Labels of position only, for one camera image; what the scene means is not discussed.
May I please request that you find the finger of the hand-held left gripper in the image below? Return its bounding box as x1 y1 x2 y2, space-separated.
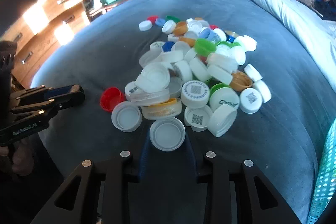
12 91 85 123
10 84 82 107

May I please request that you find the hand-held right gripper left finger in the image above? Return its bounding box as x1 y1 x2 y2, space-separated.
31 134 152 224

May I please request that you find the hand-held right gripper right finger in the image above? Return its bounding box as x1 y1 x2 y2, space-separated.
183 134 302 224

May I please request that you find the translucent white bottle cap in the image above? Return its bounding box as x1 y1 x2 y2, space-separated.
149 117 186 152

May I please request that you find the red bottle cap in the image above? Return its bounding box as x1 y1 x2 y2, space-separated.
100 87 126 112

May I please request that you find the pile of plastic bottle caps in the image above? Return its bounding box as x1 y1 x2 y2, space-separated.
125 15 272 138

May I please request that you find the teal perforated plastic basket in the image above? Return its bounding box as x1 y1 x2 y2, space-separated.
307 119 336 224

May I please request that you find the person's left hand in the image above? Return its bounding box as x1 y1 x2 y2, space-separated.
12 144 36 178

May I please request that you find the blue velvet bed cover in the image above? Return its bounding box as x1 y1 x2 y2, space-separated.
30 0 336 223

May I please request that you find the wooden dresser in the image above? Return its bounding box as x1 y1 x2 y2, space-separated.
0 0 91 89

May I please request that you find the light blue duvet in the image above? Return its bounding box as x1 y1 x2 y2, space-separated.
209 0 336 83

